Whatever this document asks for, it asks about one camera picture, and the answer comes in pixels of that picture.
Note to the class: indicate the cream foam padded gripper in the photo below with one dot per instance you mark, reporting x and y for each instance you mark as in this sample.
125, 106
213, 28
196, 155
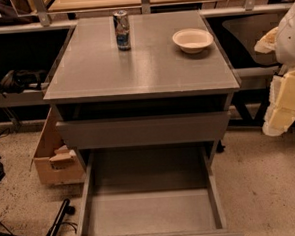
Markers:
291, 41

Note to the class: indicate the grey drawer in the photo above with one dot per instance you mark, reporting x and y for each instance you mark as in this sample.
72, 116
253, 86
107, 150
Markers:
151, 191
209, 126

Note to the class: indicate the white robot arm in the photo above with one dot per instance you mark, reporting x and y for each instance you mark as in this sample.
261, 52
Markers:
281, 40

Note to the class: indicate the grey drawer cabinet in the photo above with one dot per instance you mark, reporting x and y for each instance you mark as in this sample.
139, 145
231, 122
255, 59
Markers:
97, 81

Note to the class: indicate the grey top drawer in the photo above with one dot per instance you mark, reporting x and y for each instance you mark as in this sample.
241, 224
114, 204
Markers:
209, 126

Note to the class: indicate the white paper bowl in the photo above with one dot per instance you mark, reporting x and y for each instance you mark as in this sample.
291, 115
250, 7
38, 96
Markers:
192, 41

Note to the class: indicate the silver blue soda can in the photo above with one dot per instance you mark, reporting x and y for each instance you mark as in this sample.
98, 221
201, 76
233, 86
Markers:
122, 29

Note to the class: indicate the cardboard box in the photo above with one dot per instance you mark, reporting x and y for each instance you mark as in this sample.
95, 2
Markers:
55, 163

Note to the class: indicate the black headphones on shelf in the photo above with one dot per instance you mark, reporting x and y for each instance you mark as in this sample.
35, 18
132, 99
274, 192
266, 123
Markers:
16, 81

